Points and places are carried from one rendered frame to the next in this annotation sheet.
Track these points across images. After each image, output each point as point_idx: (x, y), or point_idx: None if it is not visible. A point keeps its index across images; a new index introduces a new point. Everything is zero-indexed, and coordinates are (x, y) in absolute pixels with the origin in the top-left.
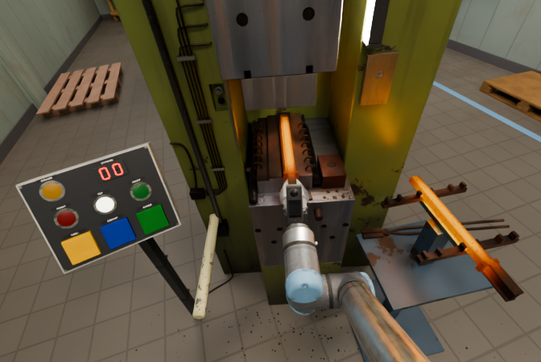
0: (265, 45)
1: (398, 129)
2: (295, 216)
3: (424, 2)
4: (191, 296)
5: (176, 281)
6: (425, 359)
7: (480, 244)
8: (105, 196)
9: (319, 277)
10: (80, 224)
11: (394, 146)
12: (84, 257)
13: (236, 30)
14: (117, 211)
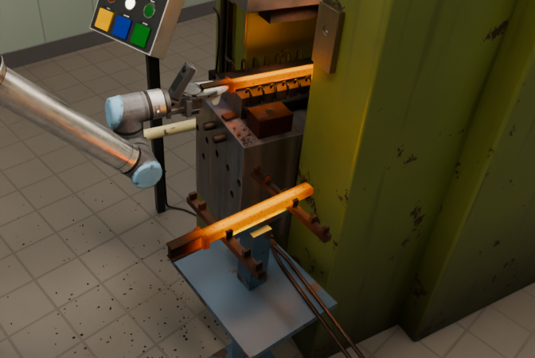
0: None
1: (343, 126)
2: (173, 88)
3: None
4: (162, 180)
5: (155, 141)
6: (47, 98)
7: (225, 231)
8: None
9: (120, 110)
10: (114, 5)
11: (340, 151)
12: (100, 26)
13: None
14: (131, 13)
